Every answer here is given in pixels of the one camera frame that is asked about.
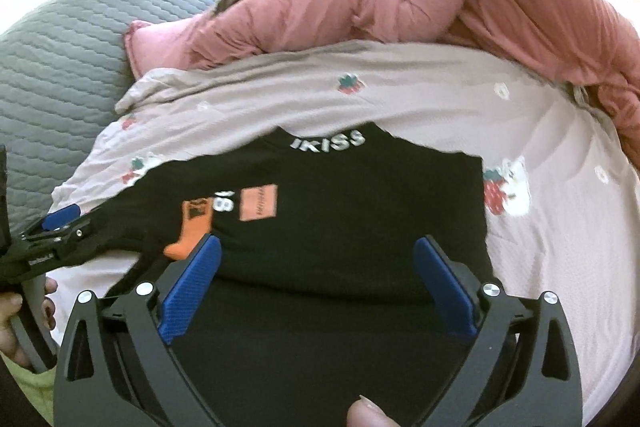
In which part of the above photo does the person's right hand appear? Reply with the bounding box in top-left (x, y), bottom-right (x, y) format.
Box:
top-left (346, 397), bottom-right (397, 427)

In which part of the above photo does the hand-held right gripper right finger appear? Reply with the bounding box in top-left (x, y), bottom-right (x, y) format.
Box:
top-left (412, 234), bottom-right (584, 427)

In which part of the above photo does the grey quilted headboard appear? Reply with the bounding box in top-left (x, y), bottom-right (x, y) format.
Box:
top-left (0, 0), bottom-right (261, 238)

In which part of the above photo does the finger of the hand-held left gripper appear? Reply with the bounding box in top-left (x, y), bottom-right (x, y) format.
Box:
top-left (39, 203), bottom-right (83, 232)
top-left (17, 218), bottom-right (103, 258)

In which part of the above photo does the black shirt with orange patches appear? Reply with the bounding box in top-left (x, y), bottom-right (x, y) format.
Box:
top-left (82, 122), bottom-right (506, 427)

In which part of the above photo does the yellow-green garment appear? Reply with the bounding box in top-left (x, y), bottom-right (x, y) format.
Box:
top-left (0, 352), bottom-right (56, 414)

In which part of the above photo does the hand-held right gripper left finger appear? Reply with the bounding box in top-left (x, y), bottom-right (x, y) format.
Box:
top-left (54, 234), bottom-right (223, 427)

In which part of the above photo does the person's left hand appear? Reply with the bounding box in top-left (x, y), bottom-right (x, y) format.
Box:
top-left (0, 277), bottom-right (58, 369)

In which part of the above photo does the strawberry print bed sheet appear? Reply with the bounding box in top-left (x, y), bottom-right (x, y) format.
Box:
top-left (47, 39), bottom-right (640, 418)

